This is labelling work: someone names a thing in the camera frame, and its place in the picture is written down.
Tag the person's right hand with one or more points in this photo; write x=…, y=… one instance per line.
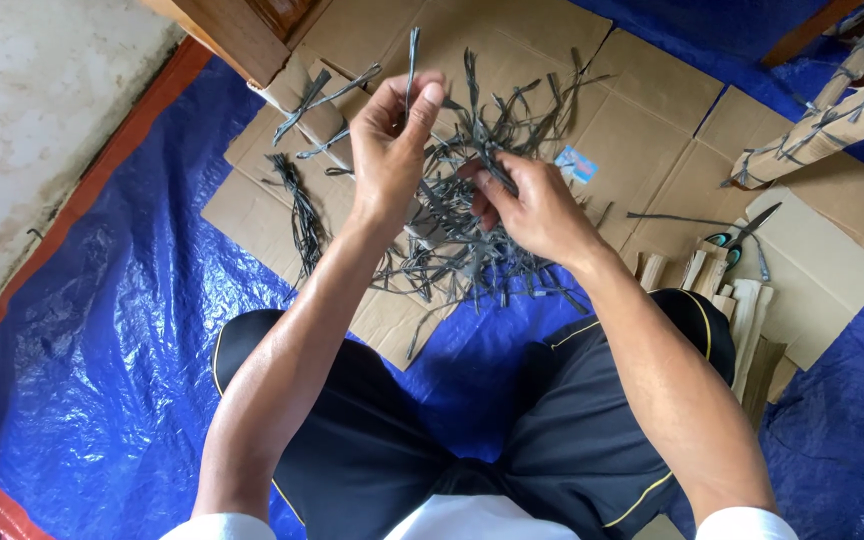
x=544, y=206

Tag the person's left hand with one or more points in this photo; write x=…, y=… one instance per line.
x=383, y=161

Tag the pile of grey plastic strips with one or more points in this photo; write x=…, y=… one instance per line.
x=454, y=247

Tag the single grey plastic strip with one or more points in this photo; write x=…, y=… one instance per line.
x=411, y=64

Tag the blue red sticker label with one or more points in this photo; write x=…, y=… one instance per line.
x=576, y=165

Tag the strip-tied cardboard bundle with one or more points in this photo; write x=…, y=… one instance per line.
x=822, y=131
x=304, y=105
x=856, y=56

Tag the tied bundle of grey strips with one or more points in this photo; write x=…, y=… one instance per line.
x=301, y=214

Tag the long grey strip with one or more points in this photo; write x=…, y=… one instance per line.
x=672, y=218

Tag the large flattened cardboard sheet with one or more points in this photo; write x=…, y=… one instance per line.
x=649, y=97

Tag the brown wooden cabinet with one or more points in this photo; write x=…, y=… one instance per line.
x=241, y=30

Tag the stack of cut cardboard pieces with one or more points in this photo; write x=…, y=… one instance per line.
x=739, y=322

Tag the black shorts with yellow piping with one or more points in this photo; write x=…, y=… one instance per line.
x=552, y=435

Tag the small pale cardboard sheet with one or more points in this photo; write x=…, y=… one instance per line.
x=814, y=277

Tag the brown wooden furniture leg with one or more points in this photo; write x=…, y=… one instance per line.
x=803, y=34

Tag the white shirt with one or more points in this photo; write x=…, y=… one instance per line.
x=477, y=521

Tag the blue tarp with orange edge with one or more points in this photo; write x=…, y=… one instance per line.
x=102, y=337

